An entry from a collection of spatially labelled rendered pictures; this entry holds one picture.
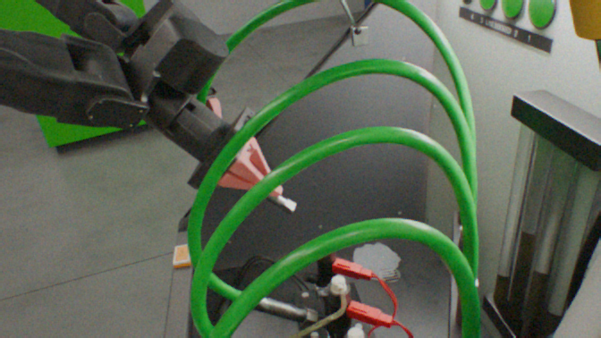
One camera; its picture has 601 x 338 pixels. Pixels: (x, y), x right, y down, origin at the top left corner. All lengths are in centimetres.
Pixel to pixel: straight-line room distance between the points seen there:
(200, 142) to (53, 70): 16
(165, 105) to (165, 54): 7
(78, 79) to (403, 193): 73
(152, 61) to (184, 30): 5
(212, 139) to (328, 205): 49
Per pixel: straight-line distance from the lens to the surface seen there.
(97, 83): 47
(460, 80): 58
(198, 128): 52
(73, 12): 75
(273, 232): 99
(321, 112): 87
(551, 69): 62
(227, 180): 53
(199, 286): 43
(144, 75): 51
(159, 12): 71
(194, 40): 49
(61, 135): 396
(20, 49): 47
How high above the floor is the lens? 150
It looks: 30 degrees down
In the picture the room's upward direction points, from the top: 6 degrees counter-clockwise
